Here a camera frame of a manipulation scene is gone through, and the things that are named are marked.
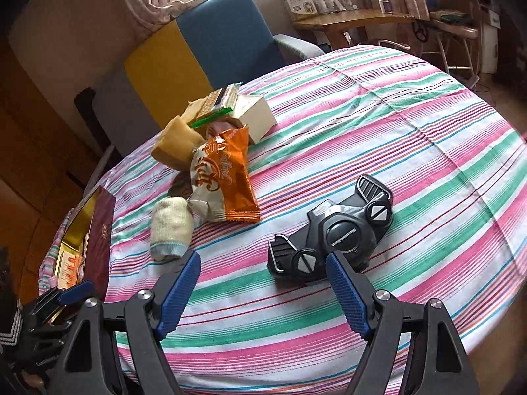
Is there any cream sock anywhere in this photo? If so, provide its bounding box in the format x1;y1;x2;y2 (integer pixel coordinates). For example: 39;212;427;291
149;197;194;261

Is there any white cardboard box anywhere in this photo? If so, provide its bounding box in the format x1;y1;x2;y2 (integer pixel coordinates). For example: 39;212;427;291
231;94;277;145

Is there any black respirator mask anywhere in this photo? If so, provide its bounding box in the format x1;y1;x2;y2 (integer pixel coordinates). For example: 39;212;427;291
267;175;394;286

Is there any grey yellow blue chair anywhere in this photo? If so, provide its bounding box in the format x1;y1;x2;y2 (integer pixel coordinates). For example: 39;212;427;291
74;0;326;165

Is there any white printed carton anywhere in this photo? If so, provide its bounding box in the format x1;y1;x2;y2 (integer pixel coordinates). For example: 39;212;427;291
281;0;319;21

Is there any wooden side table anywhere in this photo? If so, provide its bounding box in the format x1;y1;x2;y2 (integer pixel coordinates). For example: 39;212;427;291
294;8;416;52

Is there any clear glass jar set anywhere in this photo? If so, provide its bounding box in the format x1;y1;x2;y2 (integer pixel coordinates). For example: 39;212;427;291
315;0;357;14

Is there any striped tablecloth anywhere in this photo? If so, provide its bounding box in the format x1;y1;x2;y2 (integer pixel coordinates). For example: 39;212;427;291
39;45;525;395

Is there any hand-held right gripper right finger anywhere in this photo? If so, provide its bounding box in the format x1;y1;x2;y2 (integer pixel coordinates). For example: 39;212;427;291
325;252;482;395

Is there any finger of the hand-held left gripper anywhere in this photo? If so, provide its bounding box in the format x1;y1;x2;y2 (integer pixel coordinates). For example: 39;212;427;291
58;280;95;307
22;288;62;327

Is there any pink sock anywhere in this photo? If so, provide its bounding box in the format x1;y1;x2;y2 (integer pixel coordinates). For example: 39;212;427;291
204;119;233;141

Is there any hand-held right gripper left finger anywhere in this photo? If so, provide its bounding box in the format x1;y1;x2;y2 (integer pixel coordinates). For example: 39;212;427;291
48;250;202;395

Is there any orange snack bag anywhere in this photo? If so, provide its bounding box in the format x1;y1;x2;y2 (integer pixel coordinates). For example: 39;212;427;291
189;127;261;223

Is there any large yellow sponge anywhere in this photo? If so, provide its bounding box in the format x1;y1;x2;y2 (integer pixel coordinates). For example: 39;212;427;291
150;115;202;171

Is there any gold tin box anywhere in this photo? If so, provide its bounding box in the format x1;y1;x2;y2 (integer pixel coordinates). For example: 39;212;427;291
53;185;117;302

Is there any small yellow sponge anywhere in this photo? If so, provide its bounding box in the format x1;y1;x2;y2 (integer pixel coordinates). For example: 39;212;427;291
181;99;207;121

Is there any wooden cabinet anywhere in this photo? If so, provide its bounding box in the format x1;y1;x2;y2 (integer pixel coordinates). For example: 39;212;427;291
0;41;108;297

